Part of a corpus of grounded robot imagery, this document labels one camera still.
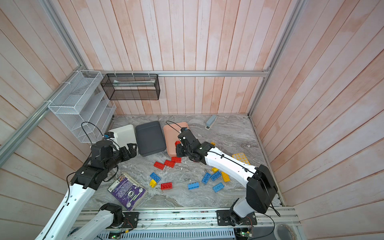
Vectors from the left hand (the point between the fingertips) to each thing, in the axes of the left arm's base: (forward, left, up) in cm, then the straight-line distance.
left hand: (129, 150), depth 74 cm
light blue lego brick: (-11, -32, -21) cm, 40 cm away
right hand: (+5, -24, -6) cm, 25 cm away
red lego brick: (+1, -11, -20) cm, 23 cm away
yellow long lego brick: (-5, -52, -21) cm, 56 cm away
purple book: (-15, +4, -20) cm, 25 cm away
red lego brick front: (-10, -18, -21) cm, 30 cm away
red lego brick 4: (+8, -23, -4) cm, 25 cm away
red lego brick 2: (+3, -18, -21) cm, 28 cm away
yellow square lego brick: (-10, -9, -21) cm, 25 cm away
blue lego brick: (-4, -41, -26) cm, 49 cm away
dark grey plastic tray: (+25, -2, -24) cm, 35 cm away
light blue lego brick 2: (-11, -47, -22) cm, 53 cm away
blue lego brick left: (-5, -10, -22) cm, 24 cm away
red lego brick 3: (+6, -22, -20) cm, 31 cm away
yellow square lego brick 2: (-2, -45, -20) cm, 50 cm away
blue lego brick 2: (-4, -46, -22) cm, 51 cm away
